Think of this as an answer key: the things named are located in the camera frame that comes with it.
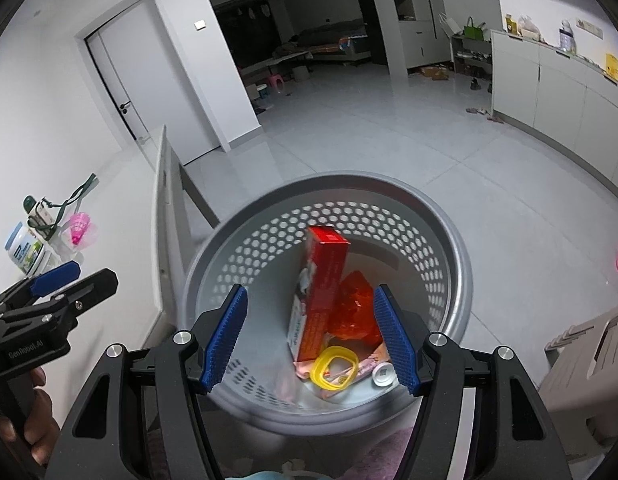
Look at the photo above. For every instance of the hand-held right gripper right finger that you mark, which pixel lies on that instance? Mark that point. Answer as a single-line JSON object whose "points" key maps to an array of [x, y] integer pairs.
{"points": [[394, 335]]}

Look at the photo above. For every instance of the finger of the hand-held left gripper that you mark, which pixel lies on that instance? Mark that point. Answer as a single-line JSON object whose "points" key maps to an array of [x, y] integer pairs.
{"points": [[96, 285], [54, 277]]}

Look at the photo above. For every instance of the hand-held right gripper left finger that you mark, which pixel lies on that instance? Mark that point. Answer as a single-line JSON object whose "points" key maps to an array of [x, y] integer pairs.
{"points": [[224, 345]]}

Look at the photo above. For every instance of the pink packet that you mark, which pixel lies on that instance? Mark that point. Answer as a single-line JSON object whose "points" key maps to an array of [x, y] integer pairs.
{"points": [[364, 362]]}

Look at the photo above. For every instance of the white round cap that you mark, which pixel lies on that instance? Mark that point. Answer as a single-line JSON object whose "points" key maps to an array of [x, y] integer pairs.
{"points": [[382, 376]]}

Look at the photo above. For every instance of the red plastic bag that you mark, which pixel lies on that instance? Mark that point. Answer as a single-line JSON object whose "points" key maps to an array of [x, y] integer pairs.
{"points": [[356, 310]]}

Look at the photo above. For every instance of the red cardboard box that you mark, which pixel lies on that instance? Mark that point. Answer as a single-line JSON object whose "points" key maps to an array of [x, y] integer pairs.
{"points": [[324, 285]]}

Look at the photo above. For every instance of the grey perforated plastic basket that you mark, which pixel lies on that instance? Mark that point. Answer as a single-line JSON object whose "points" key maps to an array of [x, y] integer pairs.
{"points": [[339, 187]]}

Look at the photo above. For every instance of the person's left hand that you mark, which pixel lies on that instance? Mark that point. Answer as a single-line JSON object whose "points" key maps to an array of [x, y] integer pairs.
{"points": [[41, 420]]}

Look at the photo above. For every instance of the pink shuttlecock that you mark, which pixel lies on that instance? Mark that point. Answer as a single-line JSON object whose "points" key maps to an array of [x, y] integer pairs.
{"points": [[79, 227]]}

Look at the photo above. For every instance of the white bottle with green cap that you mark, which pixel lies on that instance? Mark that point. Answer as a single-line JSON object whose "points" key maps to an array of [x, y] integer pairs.
{"points": [[39, 215]]}

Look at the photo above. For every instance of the light blue cloth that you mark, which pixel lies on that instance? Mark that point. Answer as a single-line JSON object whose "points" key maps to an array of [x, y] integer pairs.
{"points": [[269, 476]]}

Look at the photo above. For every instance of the beige plastic stool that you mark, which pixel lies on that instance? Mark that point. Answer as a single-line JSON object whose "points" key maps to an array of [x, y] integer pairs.
{"points": [[589, 370]]}

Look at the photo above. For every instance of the white door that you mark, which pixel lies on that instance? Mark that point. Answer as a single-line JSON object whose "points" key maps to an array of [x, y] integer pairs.
{"points": [[154, 75]]}

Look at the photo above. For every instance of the pink stool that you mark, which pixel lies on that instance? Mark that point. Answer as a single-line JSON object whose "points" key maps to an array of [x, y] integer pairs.
{"points": [[277, 84]]}

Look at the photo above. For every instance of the shoe rack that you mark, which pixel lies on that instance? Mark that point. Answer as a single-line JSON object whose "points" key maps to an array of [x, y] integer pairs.
{"points": [[471, 55]]}

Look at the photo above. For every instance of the white low cabinet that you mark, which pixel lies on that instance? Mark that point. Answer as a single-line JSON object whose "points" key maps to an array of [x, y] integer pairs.
{"points": [[564, 90]]}

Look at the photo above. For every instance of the dark sofa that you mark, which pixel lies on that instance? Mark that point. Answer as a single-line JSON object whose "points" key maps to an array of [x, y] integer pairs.
{"points": [[329, 42]]}

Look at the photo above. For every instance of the white paper bag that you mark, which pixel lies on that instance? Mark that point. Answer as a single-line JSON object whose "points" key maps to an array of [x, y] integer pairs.
{"points": [[450, 25]]}

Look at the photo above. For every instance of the green bag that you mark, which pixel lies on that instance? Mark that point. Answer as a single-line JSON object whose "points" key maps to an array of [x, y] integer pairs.
{"points": [[473, 30]]}

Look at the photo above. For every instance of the tall white cabinet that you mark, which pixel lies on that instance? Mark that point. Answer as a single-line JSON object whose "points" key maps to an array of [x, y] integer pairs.
{"points": [[419, 20]]}

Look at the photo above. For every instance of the yellow box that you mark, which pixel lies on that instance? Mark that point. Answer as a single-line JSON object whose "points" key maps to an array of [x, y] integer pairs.
{"points": [[511, 25]]}

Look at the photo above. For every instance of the pale plastic bag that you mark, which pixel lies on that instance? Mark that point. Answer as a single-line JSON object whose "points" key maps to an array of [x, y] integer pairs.
{"points": [[530, 27]]}

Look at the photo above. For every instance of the clear water bottle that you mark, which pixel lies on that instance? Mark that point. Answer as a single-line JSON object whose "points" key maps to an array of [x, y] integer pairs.
{"points": [[567, 37]]}

